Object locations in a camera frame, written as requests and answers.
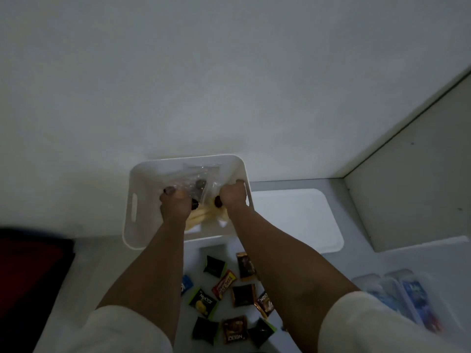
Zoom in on person's left hand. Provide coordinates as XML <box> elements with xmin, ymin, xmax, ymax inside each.
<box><xmin>158</xmin><ymin>187</ymin><xmax>194</xmax><ymax>225</ymax></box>

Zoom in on person's right hand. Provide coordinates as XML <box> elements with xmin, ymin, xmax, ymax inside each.
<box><xmin>214</xmin><ymin>179</ymin><xmax>248</xmax><ymax>214</ymax></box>

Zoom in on bag of yellow sticks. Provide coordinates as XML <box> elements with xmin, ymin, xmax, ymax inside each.
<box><xmin>183</xmin><ymin>200</ymin><xmax>208</xmax><ymax>232</ymax></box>
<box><xmin>206</xmin><ymin>179</ymin><xmax>231</xmax><ymax>229</ymax></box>

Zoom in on white lidded storage box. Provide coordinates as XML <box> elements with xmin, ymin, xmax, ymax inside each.
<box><xmin>122</xmin><ymin>154</ymin><xmax>255</xmax><ymax>251</ymax></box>

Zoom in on clear bag of dark snacks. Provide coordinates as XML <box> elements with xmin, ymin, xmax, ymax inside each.
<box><xmin>182</xmin><ymin>162</ymin><xmax>221</xmax><ymax>202</ymax></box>

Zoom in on white bin lid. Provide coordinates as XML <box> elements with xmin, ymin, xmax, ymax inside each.
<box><xmin>252</xmin><ymin>188</ymin><xmax>345</xmax><ymax>254</ymax></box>

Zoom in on red yellow candy bar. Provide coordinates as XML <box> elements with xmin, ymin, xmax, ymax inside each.
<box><xmin>211</xmin><ymin>270</ymin><xmax>237</xmax><ymax>300</ymax></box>

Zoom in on cluster of dark candy packets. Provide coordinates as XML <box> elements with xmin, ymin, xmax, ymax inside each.
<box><xmin>188</xmin><ymin>252</ymin><xmax>277</xmax><ymax>348</ymax></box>

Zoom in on small red snack packet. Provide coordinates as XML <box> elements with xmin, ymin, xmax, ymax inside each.
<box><xmin>425</xmin><ymin>312</ymin><xmax>442</xmax><ymax>332</ymax></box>

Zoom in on person's right forearm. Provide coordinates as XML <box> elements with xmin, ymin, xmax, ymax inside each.
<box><xmin>224</xmin><ymin>205</ymin><xmax>360</xmax><ymax>353</ymax></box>

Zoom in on person's left forearm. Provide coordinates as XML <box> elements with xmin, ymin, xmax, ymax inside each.
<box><xmin>96</xmin><ymin>216</ymin><xmax>188</xmax><ymax>346</ymax></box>

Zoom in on person's white shirt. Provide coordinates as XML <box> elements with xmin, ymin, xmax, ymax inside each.
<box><xmin>48</xmin><ymin>291</ymin><xmax>471</xmax><ymax>353</ymax></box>

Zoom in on dark red blanket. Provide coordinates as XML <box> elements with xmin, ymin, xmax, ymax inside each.
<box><xmin>0</xmin><ymin>227</ymin><xmax>76</xmax><ymax>353</ymax></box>

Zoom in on white shelf cabinet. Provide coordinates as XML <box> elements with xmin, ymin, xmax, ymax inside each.
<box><xmin>344</xmin><ymin>68</ymin><xmax>471</xmax><ymax>253</ymax></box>

